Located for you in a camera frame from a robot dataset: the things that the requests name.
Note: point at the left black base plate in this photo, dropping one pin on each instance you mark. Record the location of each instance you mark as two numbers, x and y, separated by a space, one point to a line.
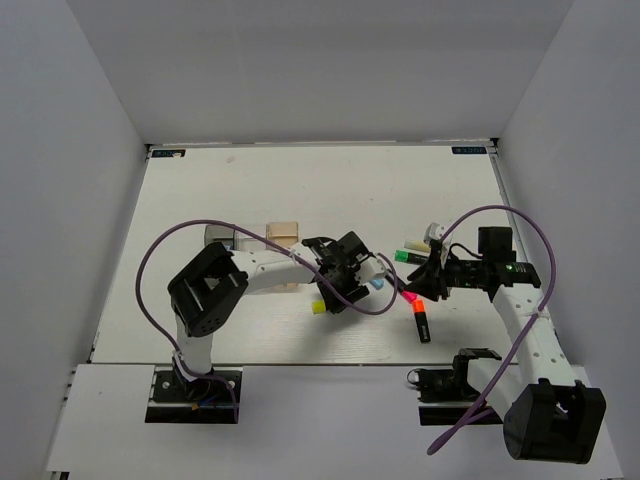
204 402

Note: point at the yellow highlighter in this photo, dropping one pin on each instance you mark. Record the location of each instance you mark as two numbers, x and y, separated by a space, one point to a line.
318 307

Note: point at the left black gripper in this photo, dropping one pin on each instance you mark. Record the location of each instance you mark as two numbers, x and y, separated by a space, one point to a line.
333 299

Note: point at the green highlighter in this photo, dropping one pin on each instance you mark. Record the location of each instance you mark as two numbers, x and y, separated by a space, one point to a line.
409 257

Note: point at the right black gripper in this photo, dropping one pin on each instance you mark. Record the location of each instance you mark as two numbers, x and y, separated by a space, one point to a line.
436 266

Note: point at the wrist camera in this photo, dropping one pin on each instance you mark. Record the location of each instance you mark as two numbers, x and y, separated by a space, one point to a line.
433 232
370 268

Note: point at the clear plastic container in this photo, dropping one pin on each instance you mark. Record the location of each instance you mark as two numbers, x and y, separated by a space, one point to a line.
247 243

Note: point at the cream highlighter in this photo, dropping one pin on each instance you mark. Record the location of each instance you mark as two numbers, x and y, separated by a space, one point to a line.
417 245

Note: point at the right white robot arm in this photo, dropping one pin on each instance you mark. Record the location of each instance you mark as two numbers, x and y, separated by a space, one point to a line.
547 412

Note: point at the dark grey plastic container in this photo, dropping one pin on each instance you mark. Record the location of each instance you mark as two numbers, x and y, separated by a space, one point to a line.
219 234

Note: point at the left blue corner label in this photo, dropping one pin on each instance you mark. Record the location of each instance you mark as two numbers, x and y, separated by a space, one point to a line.
168 153

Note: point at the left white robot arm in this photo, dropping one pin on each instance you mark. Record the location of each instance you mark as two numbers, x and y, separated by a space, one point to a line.
205 292

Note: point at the blue corner label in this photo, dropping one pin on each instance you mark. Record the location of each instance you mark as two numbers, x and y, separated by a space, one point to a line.
168 153
469 150

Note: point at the orange highlighter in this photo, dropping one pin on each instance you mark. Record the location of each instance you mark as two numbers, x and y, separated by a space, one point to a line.
421 320

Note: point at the right blue corner label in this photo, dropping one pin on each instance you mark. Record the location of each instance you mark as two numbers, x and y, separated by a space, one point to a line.
469 150

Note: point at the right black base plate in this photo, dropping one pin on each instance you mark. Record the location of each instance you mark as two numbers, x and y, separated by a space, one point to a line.
442 397

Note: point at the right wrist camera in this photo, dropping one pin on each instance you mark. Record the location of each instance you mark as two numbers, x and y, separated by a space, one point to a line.
433 232

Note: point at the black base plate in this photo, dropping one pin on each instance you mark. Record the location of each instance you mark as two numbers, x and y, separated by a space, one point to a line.
204 402
442 397

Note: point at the tan plastic container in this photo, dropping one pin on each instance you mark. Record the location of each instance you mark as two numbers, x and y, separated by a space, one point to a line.
284 234

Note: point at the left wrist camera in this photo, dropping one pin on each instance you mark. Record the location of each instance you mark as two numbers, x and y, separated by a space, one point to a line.
370 268

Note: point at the pink highlighter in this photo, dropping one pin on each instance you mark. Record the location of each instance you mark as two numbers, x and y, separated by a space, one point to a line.
408 296

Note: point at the light blue marker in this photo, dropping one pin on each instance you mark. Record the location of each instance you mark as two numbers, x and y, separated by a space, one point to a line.
377 284

